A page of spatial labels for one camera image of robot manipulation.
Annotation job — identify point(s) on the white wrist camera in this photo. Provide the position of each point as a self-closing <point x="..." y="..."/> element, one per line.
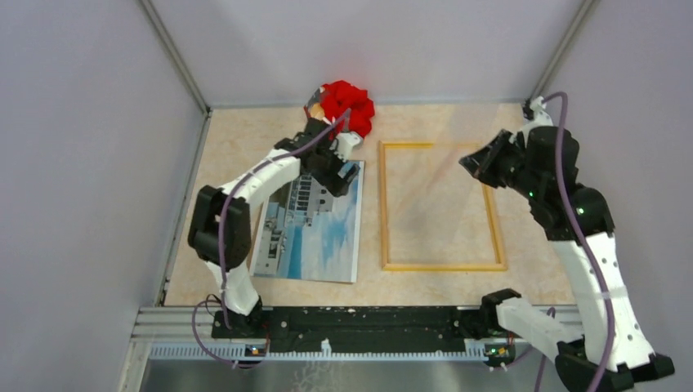
<point x="345" y="143"/>
<point x="535" y="114"/>

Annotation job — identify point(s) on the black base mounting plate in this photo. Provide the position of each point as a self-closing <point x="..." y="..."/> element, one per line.
<point x="363" y="329"/>

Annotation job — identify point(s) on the yellow wooden picture frame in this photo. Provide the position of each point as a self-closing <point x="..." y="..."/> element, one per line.
<point x="433" y="216"/>

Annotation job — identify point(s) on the red crumpled cloth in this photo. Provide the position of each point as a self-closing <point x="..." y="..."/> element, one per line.
<point x="331" y="100"/>

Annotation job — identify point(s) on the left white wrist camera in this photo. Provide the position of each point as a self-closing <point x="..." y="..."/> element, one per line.
<point x="345" y="143"/>

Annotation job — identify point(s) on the building photo print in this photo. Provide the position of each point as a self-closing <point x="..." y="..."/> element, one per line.
<point x="305" y="233"/>

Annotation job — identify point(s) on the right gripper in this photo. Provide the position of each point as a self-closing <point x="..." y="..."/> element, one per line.
<point x="480" y="163"/>

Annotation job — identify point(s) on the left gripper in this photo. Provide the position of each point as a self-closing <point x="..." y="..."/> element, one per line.
<point x="333" y="182"/>

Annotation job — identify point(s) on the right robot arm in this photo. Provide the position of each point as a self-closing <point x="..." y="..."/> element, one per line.
<point x="609" y="352"/>

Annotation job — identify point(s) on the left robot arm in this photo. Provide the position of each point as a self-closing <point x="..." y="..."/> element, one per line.
<point x="220" y="230"/>

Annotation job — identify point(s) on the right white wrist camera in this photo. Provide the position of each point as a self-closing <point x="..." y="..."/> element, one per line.
<point x="535" y="114"/>

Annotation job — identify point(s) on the aluminium front rail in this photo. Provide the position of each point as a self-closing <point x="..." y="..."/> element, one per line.
<point x="172" y="350"/>

